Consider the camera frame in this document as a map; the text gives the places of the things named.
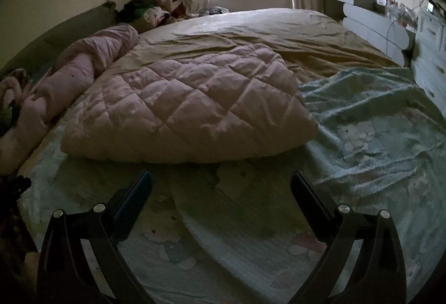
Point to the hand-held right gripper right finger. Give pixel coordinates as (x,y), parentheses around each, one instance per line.
(310,199)

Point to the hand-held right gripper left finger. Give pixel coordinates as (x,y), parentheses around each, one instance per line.
(134,203)

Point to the pink quilted garment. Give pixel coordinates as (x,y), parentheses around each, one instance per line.
(191,105)

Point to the pile of clothes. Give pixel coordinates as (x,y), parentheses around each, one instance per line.
(153,7)

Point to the light green printed blanket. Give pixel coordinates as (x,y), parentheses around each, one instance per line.
(366,136)

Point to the dark cloth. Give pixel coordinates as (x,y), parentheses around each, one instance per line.
(15,183)

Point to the rolled pink quilt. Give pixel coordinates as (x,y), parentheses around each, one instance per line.
(69,81)

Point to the patterned cloth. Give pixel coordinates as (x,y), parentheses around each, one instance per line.
(14,84)

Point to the bed with yellow sheet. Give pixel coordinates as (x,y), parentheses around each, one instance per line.
(278,32)

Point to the white dresser with drawers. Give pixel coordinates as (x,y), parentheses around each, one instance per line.
(372,25)

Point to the olive green headboard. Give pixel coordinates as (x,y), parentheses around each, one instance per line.
(69,28)

